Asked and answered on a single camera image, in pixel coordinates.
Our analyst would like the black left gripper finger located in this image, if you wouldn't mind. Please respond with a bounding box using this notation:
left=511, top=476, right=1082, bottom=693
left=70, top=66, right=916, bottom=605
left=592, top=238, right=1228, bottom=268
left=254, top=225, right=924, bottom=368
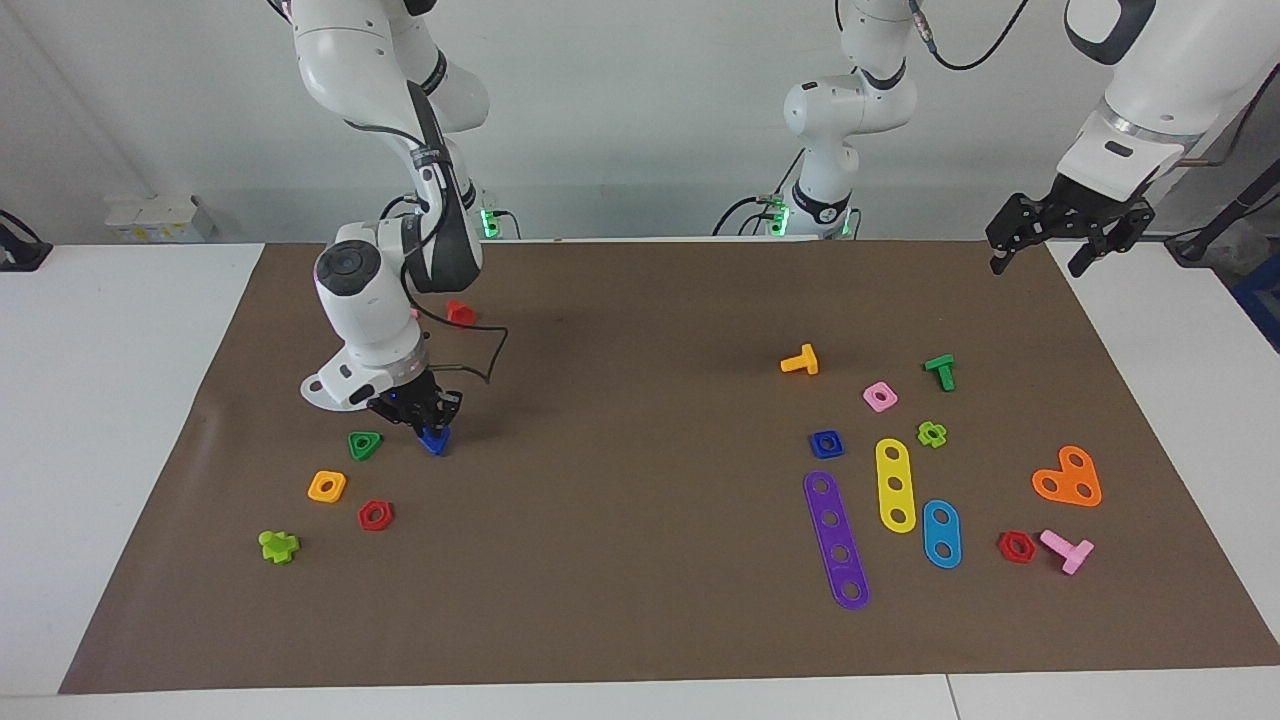
left=985, top=194, right=1047, bottom=277
left=1066, top=204, right=1157, bottom=280

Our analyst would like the black tripod stand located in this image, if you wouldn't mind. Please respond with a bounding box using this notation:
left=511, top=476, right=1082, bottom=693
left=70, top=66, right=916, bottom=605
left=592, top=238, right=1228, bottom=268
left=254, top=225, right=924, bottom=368
left=1164, top=155, right=1280, bottom=265

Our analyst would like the blue crate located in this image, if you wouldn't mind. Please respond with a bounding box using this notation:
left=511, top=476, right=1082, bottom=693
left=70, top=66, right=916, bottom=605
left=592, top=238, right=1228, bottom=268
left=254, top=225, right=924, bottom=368
left=1233, top=252, right=1280, bottom=353

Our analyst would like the brown table mat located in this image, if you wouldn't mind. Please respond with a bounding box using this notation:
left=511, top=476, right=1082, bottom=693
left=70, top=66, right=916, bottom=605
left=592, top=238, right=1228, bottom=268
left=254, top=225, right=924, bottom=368
left=58, top=238, right=1280, bottom=695

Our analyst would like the orange three-hole plate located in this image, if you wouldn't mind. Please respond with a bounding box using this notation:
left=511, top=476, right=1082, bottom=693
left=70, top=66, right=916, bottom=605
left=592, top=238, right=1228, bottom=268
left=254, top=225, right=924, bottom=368
left=1030, top=445, right=1104, bottom=509

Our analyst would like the yellow three-hole strip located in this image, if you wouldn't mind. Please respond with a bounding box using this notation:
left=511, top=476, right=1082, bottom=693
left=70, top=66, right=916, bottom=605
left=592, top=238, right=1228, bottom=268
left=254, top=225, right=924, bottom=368
left=874, top=437, right=918, bottom=535

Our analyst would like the white power box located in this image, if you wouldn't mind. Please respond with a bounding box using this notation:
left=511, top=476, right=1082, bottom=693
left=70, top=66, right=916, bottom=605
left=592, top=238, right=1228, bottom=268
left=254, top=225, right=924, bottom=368
left=104, top=194, right=217, bottom=244

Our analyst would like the blue two-hole strip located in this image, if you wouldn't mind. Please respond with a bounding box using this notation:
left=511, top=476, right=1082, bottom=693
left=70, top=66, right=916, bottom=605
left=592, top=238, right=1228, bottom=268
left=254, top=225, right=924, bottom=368
left=920, top=498, right=964, bottom=571

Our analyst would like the purple four-hole strip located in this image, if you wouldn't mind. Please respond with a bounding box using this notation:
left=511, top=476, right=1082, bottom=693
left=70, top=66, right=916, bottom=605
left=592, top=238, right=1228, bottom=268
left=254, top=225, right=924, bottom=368
left=802, top=470, right=872, bottom=611

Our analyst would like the black clamp stand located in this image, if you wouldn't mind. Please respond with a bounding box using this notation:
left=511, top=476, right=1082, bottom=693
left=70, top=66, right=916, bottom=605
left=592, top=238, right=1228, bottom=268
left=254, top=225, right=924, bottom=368
left=0, top=208, right=54, bottom=274

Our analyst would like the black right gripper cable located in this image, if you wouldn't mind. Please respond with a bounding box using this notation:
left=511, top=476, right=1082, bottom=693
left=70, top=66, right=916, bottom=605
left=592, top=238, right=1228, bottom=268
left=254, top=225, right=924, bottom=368
left=378, top=194, right=510, bottom=387

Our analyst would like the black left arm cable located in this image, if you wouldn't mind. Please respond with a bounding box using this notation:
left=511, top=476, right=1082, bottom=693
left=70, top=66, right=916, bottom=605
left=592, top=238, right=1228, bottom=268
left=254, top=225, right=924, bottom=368
left=905, top=0, right=1032, bottom=73

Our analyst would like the black base cable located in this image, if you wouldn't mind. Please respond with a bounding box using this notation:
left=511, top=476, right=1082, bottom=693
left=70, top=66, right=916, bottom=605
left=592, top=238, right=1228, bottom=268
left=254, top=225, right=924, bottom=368
left=711, top=150, right=807, bottom=239

